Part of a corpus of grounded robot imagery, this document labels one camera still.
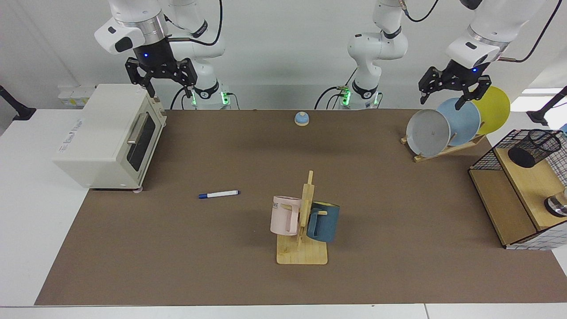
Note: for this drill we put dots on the blue and white marker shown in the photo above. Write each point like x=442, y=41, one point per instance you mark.
x=219, y=194

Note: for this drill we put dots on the black mesh pen holder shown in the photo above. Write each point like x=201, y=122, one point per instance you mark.
x=525, y=155

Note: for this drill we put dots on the light blue plate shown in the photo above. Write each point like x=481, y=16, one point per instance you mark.
x=463, y=117

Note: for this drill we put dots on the yellow plate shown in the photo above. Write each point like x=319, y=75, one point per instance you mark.
x=494, y=106

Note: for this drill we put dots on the grey plate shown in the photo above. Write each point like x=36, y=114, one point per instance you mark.
x=427, y=133

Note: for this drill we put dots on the wooden plate rack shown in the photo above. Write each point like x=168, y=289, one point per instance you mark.
x=443, y=152

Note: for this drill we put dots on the pale toaster oven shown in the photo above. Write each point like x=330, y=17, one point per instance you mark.
x=97, y=137

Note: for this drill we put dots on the small light blue object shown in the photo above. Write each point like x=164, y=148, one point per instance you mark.
x=564, y=129

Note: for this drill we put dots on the small blue round bell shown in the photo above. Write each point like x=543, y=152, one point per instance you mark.
x=302, y=118

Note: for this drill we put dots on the round metal glass lid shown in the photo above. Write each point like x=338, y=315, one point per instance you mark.
x=557, y=206

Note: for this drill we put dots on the pink mug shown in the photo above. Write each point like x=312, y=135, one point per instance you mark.
x=283, y=219

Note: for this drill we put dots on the dark blue mug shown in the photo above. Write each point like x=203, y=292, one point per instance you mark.
x=325, y=223

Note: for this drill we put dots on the brown table cloth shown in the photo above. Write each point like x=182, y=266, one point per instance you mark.
x=221, y=266

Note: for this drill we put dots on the wooden cup stand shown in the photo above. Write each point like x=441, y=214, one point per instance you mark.
x=301, y=254

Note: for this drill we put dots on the white wall socket strip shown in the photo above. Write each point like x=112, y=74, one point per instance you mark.
x=73, y=95

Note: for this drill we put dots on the black camera stand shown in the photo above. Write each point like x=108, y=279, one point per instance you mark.
x=538, y=117
x=20, y=113

